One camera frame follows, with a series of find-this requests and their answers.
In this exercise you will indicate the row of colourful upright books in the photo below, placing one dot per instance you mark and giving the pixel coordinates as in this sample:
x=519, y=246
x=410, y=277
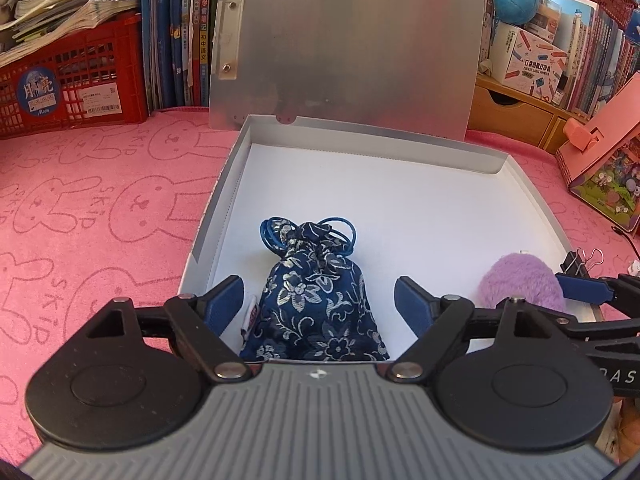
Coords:
x=605, y=60

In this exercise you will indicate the row of blue upright books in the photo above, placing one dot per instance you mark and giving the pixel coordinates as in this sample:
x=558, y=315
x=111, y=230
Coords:
x=175, y=35

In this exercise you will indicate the grey cardboard box with lid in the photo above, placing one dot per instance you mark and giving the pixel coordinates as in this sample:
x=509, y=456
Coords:
x=350, y=185

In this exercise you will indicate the wooden drawer unit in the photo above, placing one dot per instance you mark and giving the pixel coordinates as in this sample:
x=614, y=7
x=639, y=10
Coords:
x=515, y=110

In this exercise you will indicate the pink house-shaped box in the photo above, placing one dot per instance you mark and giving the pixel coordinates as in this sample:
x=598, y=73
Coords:
x=610, y=125

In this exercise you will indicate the pink bunny-print mat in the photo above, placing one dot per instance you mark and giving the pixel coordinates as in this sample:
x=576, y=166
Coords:
x=100, y=210

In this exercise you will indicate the small folded printed paper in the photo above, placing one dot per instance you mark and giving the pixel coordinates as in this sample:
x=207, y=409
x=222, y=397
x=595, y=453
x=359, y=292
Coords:
x=250, y=317

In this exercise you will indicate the white label printer box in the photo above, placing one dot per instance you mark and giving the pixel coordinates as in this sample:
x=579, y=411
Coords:
x=530, y=60

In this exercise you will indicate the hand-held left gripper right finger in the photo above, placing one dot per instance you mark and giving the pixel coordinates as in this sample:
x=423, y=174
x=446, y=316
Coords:
x=411, y=302

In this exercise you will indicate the purple plush ball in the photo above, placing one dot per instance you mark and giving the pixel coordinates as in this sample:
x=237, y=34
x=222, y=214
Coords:
x=520, y=280

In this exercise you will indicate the red plastic crate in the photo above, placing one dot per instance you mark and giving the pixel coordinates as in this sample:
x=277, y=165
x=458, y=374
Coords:
x=100, y=60

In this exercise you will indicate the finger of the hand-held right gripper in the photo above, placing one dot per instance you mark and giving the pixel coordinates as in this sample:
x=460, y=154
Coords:
x=610, y=332
x=585, y=286

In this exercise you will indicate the blue plush ball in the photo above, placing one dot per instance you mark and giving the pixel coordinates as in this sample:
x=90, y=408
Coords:
x=515, y=0

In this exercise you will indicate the black binder clip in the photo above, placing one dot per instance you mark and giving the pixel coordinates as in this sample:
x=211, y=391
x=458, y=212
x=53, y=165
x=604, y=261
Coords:
x=572, y=262

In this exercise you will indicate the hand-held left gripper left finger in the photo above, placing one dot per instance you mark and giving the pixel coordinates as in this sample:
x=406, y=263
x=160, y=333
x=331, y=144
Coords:
x=227, y=306

